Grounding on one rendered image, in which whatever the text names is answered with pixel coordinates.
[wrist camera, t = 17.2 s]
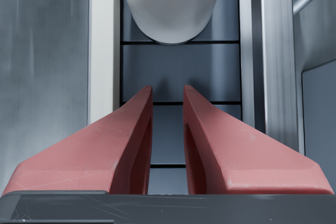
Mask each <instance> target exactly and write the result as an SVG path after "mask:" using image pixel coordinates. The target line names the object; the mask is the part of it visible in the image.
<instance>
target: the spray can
mask: <svg viewBox="0 0 336 224"><path fill-rule="evenodd" d="M126 1H127V3H128V6H129V9H130V11H131V15H132V18H133V21H134V23H135V25H136V26H137V28H138V29H139V31H140V32H141V33H142V34H143V35H144V36H146V37H147V38H148V39H150V40H151V41H153V42H156V43H158V44H161V45H167V46H176V45H182V44H185V43H188V42H190V41H192V40H194V39H195V38H196V37H198V36H199V35H200V34H201V33H202V32H203V31H204V30H205V29H206V27H207V26H208V24H209V22H210V20H211V17H212V13H213V10H214V7H215V4H216V1H217V0H126Z"/></svg>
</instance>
